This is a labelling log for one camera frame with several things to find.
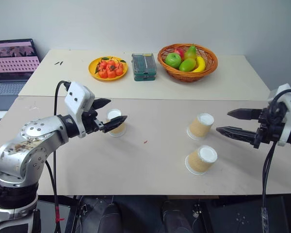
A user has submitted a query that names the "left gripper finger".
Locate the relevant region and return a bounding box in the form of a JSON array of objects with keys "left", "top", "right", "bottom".
[
  {"left": 93, "top": 98, "right": 112, "bottom": 111},
  {"left": 102, "top": 115, "right": 128, "bottom": 133}
]

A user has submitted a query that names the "grey open laptop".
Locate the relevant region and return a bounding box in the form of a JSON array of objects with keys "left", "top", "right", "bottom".
[{"left": 0, "top": 38, "right": 41, "bottom": 111}]

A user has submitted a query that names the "green toy mango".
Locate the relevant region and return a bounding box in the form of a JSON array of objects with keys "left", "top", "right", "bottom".
[{"left": 178, "top": 58, "right": 197, "bottom": 73}]

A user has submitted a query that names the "brown paper cup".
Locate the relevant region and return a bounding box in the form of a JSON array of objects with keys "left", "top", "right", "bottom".
[
  {"left": 106, "top": 108, "right": 128, "bottom": 138},
  {"left": 186, "top": 112, "right": 215, "bottom": 141},
  {"left": 184, "top": 145, "right": 218, "bottom": 176}
]

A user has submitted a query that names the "red toy apple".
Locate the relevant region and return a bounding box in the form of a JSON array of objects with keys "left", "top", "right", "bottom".
[{"left": 174, "top": 47, "right": 186, "bottom": 60}]

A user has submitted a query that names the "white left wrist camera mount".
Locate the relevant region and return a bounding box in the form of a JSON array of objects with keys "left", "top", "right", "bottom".
[{"left": 64, "top": 82, "right": 97, "bottom": 139}]

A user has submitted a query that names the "green clear-lid bit box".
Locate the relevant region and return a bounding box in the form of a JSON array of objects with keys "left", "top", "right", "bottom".
[
  {"left": 133, "top": 72, "right": 157, "bottom": 82},
  {"left": 131, "top": 52, "right": 158, "bottom": 75}
]

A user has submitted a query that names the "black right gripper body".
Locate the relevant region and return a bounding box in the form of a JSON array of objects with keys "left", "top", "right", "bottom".
[{"left": 253, "top": 103, "right": 288, "bottom": 150}]

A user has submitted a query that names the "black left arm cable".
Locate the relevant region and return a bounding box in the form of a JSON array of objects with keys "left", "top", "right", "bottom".
[{"left": 45, "top": 80, "right": 72, "bottom": 233}]

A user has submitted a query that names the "green toy apple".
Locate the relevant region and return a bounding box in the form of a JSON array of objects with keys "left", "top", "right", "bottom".
[{"left": 164, "top": 52, "right": 183, "bottom": 69}]

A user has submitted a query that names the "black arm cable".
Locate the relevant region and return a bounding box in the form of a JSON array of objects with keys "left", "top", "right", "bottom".
[
  {"left": 260, "top": 88, "right": 291, "bottom": 233},
  {"left": 45, "top": 80, "right": 72, "bottom": 233}
]

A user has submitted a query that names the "orange wicker basket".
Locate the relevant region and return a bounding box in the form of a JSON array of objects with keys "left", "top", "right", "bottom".
[{"left": 157, "top": 43, "right": 219, "bottom": 83}]

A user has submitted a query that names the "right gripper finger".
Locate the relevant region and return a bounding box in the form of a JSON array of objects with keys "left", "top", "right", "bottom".
[
  {"left": 226, "top": 108, "right": 264, "bottom": 121},
  {"left": 215, "top": 126, "right": 259, "bottom": 147}
]

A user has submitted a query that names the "yellow toy banana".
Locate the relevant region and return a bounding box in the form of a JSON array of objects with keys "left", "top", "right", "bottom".
[{"left": 191, "top": 56, "right": 207, "bottom": 73}]

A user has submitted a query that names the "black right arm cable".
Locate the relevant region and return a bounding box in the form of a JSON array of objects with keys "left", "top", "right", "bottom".
[{"left": 260, "top": 88, "right": 291, "bottom": 233}]

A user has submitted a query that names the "yellow plate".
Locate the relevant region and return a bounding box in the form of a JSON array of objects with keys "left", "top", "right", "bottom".
[{"left": 88, "top": 56, "right": 129, "bottom": 82}]

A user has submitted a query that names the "green-red toy pear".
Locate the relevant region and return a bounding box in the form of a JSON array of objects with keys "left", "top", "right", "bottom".
[{"left": 183, "top": 45, "right": 198, "bottom": 61}]

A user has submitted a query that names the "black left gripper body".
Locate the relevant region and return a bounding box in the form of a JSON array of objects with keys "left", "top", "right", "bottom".
[{"left": 81, "top": 106, "right": 105, "bottom": 135}]

